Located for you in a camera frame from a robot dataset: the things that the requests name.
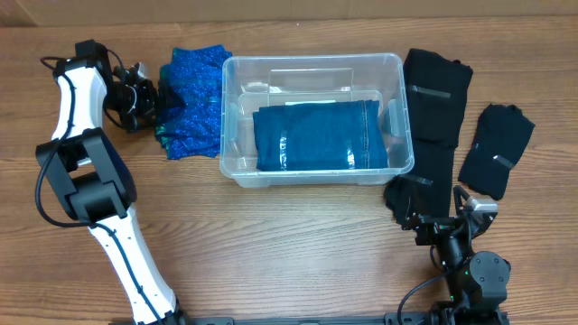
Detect blue jeans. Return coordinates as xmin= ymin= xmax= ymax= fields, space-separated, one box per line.
xmin=253 ymin=100 xmax=388 ymax=172

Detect small black folded cloth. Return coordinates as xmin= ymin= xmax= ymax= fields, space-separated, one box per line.
xmin=458 ymin=104 xmax=535 ymax=200

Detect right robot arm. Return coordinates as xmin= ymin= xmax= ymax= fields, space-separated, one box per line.
xmin=394 ymin=211 xmax=511 ymax=324

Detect clear plastic storage bin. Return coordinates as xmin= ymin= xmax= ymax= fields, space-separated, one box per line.
xmin=219 ymin=53 xmax=415 ymax=188

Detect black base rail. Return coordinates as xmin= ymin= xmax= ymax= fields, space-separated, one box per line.
xmin=107 ymin=311 xmax=510 ymax=325

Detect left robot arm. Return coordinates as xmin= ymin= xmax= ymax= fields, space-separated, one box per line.
xmin=34 ymin=40 xmax=192 ymax=324

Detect blue sparkly cloth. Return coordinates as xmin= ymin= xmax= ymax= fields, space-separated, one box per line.
xmin=154 ymin=44 xmax=232 ymax=160

